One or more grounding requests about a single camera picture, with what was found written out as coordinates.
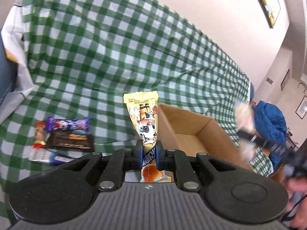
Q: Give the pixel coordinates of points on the small red candy packet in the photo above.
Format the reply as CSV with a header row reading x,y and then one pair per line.
x,y
39,135

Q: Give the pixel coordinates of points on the silver purple pouch packet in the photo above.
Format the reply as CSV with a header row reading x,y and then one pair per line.
x,y
45,156

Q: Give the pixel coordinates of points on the yellow cartoon cake snack packet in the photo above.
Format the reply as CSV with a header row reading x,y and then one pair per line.
x,y
143,111

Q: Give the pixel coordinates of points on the green white checkered cloth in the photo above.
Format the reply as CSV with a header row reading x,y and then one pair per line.
x,y
84,55

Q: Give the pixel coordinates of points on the blue jacket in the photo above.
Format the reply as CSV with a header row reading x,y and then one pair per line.
x,y
270,124

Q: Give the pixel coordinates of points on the brown cardboard box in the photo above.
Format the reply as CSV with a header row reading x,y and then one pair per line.
x,y
194,133

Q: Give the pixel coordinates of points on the small dark picture frame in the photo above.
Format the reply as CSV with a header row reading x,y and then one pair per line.
x,y
285,80

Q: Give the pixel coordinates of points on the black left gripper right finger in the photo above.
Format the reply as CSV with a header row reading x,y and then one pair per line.
x,y
177,162

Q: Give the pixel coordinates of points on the dark brown chocolate bar packet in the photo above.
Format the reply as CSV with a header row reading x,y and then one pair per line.
x,y
70,141

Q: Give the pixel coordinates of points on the white grey pillow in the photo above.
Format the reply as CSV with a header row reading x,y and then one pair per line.
x,y
16,82

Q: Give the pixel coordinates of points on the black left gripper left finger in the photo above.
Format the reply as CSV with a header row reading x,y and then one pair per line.
x,y
116,165

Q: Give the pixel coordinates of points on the white framed wall picture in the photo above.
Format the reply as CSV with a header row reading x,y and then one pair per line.
x,y
302,108

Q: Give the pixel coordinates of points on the purple cow candy packet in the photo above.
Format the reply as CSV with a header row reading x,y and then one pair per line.
x,y
53,124

